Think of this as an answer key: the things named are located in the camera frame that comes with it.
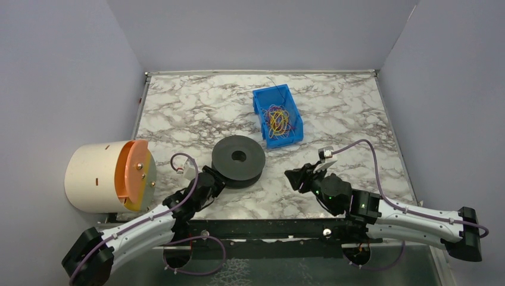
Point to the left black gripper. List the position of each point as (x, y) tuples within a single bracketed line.
[(211, 178)]

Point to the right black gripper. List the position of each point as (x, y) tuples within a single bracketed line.
[(309, 178)]

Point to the black cable spool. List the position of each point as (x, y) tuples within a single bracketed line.
[(239, 159)]

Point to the blue plastic bin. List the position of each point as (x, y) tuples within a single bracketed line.
[(280, 121)]

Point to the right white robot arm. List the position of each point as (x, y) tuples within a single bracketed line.
[(370, 216)]

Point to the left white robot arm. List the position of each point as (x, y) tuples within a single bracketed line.
[(97, 254)]

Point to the cream cylinder with orange lid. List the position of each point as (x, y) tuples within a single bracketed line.
[(114, 177)]

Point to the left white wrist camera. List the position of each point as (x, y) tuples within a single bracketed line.
[(188, 170)]

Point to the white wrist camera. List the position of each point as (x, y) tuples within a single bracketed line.
[(188, 170), (326, 159)]

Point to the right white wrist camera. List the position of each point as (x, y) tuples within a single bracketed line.
[(326, 159)]

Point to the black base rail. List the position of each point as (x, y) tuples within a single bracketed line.
[(266, 238)]

